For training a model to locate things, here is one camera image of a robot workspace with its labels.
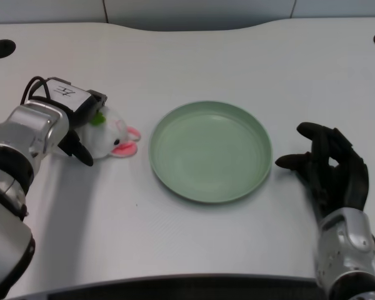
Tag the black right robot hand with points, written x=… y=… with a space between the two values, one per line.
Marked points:
x=337 y=175

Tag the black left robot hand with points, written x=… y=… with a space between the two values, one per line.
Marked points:
x=75 y=103

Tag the white plush rabbit doll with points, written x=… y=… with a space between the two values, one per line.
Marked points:
x=109 y=137

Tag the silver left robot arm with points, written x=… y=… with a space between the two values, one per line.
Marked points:
x=15 y=150

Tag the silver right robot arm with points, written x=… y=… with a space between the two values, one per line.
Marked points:
x=350 y=247

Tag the green round plate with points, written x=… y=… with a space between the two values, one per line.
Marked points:
x=210 y=153

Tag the dark robot torso front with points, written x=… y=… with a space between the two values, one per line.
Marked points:
x=175 y=289

